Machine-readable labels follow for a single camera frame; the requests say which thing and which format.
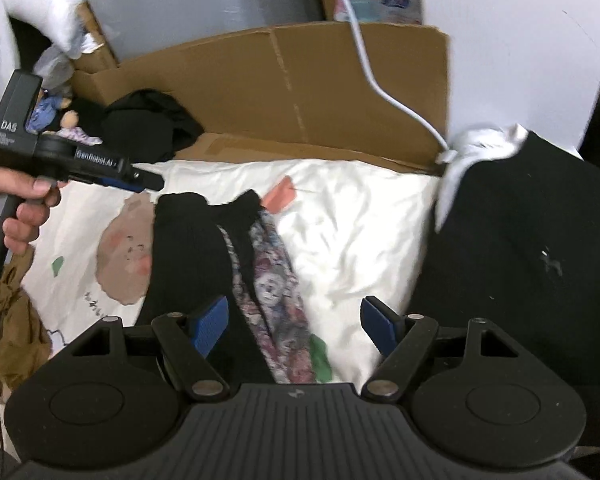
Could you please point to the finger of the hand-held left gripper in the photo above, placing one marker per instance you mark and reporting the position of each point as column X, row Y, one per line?
column 147, row 180
column 120, row 183

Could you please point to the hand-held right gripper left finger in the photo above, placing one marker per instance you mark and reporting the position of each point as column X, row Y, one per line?
column 210, row 327

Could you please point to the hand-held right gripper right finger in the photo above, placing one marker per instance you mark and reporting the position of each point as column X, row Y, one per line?
column 380, row 327

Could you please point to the black garment floral lining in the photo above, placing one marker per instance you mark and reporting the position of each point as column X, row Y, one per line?
column 190, row 260

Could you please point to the brown garment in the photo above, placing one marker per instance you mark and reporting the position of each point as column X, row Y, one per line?
column 15, row 330

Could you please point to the black clothes pile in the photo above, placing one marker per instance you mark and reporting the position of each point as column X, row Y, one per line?
column 140, row 125

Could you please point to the person's left hand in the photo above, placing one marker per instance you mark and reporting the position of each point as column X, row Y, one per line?
column 27, row 225

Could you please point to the teddy bear toy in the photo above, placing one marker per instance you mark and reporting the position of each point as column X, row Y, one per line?
column 45, row 112

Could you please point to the leaf print cloth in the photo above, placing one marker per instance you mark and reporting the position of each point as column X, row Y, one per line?
column 77, row 134

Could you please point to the clear plastic bag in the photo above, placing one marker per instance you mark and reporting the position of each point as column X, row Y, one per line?
column 52, row 72

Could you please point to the bear print bedsheet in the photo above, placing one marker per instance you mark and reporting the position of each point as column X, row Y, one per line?
column 360, row 240

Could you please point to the cardboard box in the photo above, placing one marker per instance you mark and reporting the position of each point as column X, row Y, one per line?
column 95, row 55

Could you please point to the white pillow in plastic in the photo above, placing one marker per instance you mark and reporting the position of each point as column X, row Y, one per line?
column 40, row 0

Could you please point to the folded black garment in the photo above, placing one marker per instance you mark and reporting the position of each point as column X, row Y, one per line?
column 505, row 240

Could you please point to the cardboard sheet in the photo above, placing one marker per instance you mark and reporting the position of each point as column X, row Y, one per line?
column 280, row 90

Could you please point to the grey plastic-wrapped mattress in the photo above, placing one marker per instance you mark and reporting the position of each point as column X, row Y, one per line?
column 205, row 0

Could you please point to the white cloth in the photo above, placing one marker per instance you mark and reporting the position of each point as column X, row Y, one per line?
column 475, row 145

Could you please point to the pink tissue pack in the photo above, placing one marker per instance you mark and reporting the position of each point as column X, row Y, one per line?
column 380, row 5

